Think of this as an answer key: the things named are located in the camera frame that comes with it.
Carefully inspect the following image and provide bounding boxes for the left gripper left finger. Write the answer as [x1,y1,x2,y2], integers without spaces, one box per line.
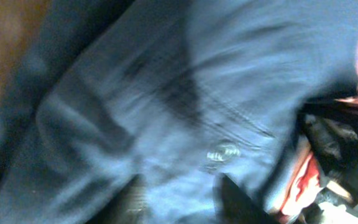
[86,174,148,224]

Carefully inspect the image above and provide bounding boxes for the coral red garment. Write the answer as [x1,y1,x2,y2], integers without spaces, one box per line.
[274,48,358,223]

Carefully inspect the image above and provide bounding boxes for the dark blue denim shorts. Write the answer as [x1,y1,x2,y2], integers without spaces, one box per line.
[0,0,358,223]

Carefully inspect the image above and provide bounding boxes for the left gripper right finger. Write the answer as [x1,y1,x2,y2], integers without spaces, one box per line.
[214,174,278,224]

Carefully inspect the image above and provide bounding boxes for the black patterned orange-line garment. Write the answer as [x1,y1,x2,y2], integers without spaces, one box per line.
[298,101,358,207]

